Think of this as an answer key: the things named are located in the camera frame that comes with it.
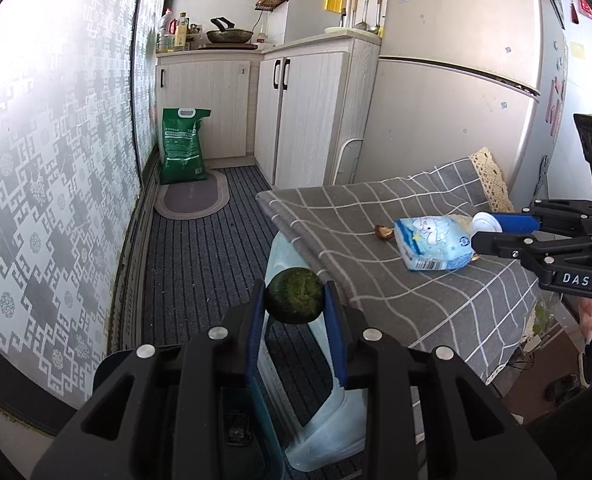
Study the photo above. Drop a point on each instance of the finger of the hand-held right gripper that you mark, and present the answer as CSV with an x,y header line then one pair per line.
x,y
500,242
515,222

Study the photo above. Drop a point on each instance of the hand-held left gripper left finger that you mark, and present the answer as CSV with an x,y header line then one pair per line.
x,y
256,332

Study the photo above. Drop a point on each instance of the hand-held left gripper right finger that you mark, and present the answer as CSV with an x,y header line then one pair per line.
x,y
333,340

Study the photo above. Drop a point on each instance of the small white plastic cup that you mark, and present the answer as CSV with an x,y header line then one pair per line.
x,y
485,222

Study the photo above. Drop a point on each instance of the dark green fruit rind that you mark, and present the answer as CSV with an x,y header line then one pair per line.
x,y
295,294

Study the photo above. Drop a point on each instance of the brown nut shell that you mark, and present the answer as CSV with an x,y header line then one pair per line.
x,y
383,231

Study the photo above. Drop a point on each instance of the person's right hand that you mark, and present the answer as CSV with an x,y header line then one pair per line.
x,y
590,317

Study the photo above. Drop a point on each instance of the cream lace table cover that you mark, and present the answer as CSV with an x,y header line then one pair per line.
x,y
493,180

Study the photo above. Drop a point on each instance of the grey checked tablecloth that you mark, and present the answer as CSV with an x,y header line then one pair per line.
x,y
375,290

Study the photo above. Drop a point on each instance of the blue tissue packet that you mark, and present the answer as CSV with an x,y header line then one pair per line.
x,y
430,242

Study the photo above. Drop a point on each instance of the translucent plastic container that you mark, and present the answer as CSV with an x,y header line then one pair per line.
x,y
321,420

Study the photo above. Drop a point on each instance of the striped grey carpet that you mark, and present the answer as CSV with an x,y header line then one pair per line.
x,y
201,270

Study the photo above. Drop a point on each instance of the silver refrigerator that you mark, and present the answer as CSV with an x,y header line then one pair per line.
x,y
450,110

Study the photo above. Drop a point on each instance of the oval grey mat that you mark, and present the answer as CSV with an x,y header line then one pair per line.
x,y
191,197

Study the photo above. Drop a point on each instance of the dark slipper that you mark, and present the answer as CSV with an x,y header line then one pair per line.
x,y
563,390

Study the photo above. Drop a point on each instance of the green rice bag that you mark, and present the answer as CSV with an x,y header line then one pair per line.
x,y
183,147

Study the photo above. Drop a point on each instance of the double-door light wood cabinet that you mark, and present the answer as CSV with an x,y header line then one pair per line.
x,y
301,110

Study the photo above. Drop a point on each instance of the metal ladle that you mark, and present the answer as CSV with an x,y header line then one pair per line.
x,y
377,15

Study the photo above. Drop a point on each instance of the single-door light wood cabinet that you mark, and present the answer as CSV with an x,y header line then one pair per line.
x,y
206,85

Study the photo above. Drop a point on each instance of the patterned frosted glass door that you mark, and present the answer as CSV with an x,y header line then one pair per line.
x,y
151,35
51,185

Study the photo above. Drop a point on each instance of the metal skimmer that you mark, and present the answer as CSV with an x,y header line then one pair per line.
x,y
359,22

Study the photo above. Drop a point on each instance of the brown wooden board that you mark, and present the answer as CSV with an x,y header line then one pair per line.
x,y
231,46

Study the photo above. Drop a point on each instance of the metal wok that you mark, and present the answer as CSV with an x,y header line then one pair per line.
x,y
230,36

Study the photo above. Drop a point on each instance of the dark sauce bottle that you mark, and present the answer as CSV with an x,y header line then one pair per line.
x,y
194,35

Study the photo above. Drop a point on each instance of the yellow oil bottle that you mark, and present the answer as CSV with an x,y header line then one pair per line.
x,y
182,35

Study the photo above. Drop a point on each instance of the clear oil bottle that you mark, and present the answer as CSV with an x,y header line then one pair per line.
x,y
166,35

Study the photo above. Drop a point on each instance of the red wall ornament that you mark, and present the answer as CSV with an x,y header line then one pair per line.
x,y
574,10

